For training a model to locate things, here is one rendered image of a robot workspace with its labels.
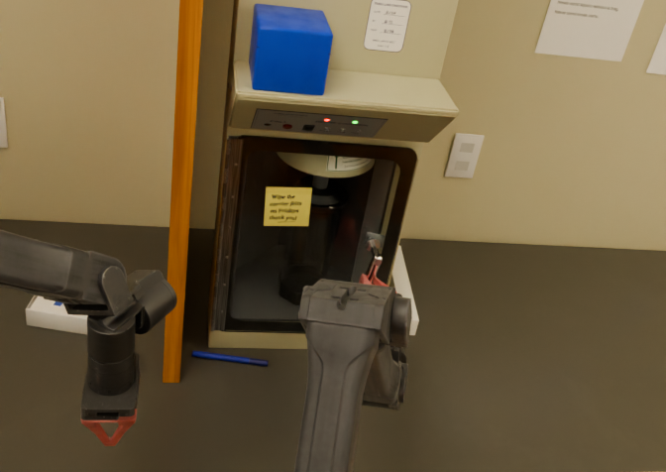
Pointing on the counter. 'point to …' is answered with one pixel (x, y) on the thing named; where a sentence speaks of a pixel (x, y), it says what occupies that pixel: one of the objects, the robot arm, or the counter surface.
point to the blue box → (289, 50)
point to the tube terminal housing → (370, 61)
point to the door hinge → (221, 225)
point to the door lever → (374, 259)
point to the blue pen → (230, 358)
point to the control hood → (354, 102)
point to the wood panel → (182, 162)
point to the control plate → (316, 122)
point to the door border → (227, 232)
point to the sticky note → (287, 206)
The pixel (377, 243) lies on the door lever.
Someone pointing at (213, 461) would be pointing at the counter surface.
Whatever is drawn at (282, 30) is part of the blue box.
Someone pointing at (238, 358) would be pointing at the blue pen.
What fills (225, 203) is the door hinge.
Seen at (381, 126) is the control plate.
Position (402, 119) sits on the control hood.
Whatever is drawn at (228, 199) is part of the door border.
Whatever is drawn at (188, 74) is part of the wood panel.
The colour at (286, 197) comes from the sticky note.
